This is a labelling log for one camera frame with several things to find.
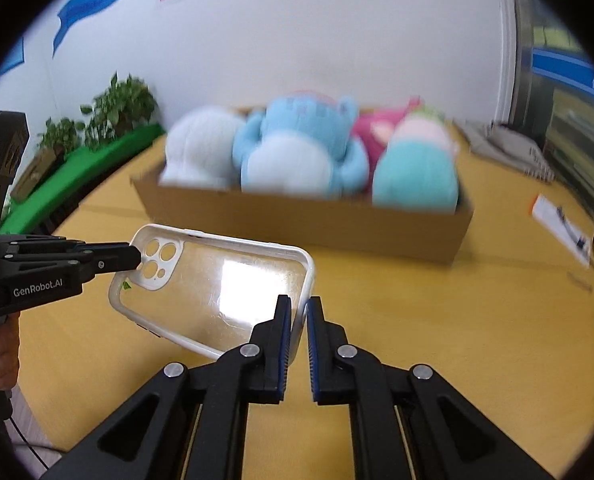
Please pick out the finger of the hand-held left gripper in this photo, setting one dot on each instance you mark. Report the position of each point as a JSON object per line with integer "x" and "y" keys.
{"x": 112, "y": 257}

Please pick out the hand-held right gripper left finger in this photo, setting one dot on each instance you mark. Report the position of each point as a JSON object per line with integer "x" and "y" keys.
{"x": 287, "y": 350}

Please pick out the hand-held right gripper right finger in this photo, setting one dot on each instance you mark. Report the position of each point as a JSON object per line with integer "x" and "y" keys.
{"x": 313, "y": 355}

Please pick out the clear white phone case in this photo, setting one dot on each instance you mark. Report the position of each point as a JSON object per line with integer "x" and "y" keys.
{"x": 227, "y": 290}

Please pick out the brown cardboard box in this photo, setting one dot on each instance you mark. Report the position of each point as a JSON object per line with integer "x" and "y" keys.
{"x": 302, "y": 230}

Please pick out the white panda plush toy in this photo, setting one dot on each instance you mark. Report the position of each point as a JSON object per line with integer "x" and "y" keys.
{"x": 202, "y": 150}

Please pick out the teal plush toy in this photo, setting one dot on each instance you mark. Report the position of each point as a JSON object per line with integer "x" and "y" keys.
{"x": 412, "y": 180}

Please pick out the blue plush toy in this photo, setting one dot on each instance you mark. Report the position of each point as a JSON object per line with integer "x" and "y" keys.
{"x": 297, "y": 135}

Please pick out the pink plush toy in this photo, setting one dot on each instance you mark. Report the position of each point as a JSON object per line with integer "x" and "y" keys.
{"x": 372, "y": 130}

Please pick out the person's left hand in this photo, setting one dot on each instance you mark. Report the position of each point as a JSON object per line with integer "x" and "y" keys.
{"x": 4, "y": 355}

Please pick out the green ledge cover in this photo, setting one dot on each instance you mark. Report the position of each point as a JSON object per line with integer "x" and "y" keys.
{"x": 77, "y": 175}

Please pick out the brown planter box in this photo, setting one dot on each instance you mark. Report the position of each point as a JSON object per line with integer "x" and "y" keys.
{"x": 34, "y": 175}

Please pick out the small green potted plant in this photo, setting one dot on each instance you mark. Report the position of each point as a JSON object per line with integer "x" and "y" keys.
{"x": 59, "y": 137}

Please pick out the large green potted plant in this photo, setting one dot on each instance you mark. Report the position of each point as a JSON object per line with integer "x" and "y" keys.
{"x": 122, "y": 105}

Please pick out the white box with orange edge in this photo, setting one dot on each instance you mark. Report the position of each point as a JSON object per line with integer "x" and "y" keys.
{"x": 557, "y": 222}

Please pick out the grey folded bag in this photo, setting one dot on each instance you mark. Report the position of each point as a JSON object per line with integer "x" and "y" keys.
{"x": 507, "y": 147}

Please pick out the blue sign with white text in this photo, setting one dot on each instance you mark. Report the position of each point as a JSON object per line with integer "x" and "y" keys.
{"x": 562, "y": 67}

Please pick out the row of yellow sticky notes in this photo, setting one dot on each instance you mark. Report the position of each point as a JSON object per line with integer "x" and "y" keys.
{"x": 554, "y": 37}

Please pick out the small blue wall sign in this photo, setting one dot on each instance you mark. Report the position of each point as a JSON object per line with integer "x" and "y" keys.
{"x": 12, "y": 57}

